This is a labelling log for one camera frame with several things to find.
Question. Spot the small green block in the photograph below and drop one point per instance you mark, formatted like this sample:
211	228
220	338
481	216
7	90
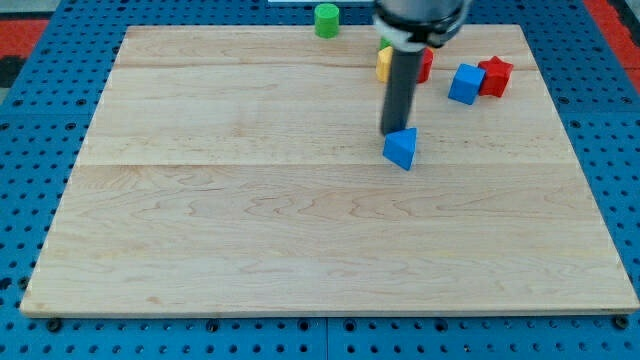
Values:
384	43

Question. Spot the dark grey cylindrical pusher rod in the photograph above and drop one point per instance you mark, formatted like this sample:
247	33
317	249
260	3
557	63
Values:
400	89

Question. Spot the red block behind rod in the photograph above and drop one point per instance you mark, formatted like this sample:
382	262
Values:
426	64

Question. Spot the yellow block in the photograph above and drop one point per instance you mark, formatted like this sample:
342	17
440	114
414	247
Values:
383	64

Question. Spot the green cylinder block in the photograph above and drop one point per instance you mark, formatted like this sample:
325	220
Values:
326	20

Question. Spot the red star block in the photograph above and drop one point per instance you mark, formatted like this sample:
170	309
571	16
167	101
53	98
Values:
497	76

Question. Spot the blue triangle block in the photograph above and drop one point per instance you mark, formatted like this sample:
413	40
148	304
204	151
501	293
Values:
400	147

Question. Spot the blue cube block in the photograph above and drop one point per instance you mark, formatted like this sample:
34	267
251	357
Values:
466	84

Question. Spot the wooden board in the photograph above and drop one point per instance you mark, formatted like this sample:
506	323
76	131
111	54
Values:
237	171

